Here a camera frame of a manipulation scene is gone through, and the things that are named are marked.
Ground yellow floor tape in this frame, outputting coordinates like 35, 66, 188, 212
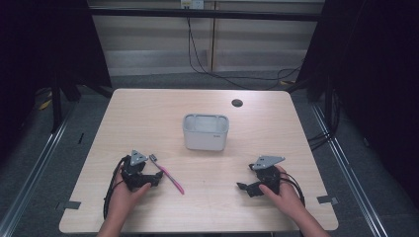
38, 98, 53, 112

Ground black metal stand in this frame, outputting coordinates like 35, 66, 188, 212
49, 73, 64, 134

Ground pink toothbrush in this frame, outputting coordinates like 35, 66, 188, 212
148, 153, 186, 196

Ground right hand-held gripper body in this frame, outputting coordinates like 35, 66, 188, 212
248, 155, 287, 198

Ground white plastic container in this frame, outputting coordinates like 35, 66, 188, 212
182, 113, 230, 152

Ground grey tape strip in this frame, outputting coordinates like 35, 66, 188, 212
316, 195, 340, 206
54, 199, 82, 212

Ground person's left hand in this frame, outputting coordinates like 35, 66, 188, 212
106, 170, 153, 225

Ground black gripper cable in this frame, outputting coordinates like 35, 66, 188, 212
279, 171, 306, 208
103, 155, 131, 221

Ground black wall cable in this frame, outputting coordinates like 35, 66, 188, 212
186, 17, 303, 91

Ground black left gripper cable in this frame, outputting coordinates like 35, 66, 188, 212
103, 155, 131, 221

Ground black horizontal frame bar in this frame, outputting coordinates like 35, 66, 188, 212
88, 7, 326, 23

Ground bundle of black floor cables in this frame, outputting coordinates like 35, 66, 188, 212
307, 88, 342, 152

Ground aluminium floor rail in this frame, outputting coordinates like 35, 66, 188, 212
0, 104, 77, 237
310, 102, 393, 237

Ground white wall socket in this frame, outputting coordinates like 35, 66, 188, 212
179, 0, 206, 10

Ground person's right hand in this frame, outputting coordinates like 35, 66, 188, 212
258, 165, 308, 219

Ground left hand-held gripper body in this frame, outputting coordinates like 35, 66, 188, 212
120, 149, 153, 193

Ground black curtain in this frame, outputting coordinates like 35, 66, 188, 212
295, 0, 419, 208
0, 0, 113, 166

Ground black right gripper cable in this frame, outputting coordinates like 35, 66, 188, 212
279, 171, 306, 208

